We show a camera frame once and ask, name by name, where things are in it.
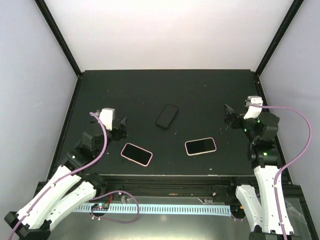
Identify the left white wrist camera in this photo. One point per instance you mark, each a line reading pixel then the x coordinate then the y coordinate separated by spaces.
pixel 106 116

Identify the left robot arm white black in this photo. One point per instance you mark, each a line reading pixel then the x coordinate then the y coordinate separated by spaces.
pixel 69 187

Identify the light blue slotted cable duct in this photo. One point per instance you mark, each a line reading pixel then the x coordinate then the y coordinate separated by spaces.
pixel 160 209

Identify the phone in pink case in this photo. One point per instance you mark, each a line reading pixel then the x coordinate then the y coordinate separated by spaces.
pixel 136 154

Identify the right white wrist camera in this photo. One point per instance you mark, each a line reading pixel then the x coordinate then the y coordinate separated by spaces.
pixel 253 105

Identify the left black frame post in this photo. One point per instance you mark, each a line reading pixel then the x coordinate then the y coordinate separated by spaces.
pixel 48 17

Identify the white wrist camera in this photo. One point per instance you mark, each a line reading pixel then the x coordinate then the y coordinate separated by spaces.
pixel 106 116
pixel 253 105

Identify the phone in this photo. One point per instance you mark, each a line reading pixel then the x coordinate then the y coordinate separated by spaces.
pixel 200 146
pixel 136 154
pixel 167 116

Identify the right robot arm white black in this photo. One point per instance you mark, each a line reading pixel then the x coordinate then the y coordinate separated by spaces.
pixel 266 210

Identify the left small circuit board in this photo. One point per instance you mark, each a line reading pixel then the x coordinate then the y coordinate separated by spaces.
pixel 100 207

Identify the black frame post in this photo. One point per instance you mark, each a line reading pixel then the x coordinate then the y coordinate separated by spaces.
pixel 283 27
pixel 48 17

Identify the right black frame post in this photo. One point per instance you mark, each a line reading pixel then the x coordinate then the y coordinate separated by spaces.
pixel 283 27

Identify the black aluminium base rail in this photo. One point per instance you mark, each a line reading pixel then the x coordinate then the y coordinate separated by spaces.
pixel 215 187

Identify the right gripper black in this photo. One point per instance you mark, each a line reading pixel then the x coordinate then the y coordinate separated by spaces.
pixel 229 117

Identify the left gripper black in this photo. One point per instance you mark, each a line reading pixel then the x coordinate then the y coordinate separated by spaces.
pixel 118 135

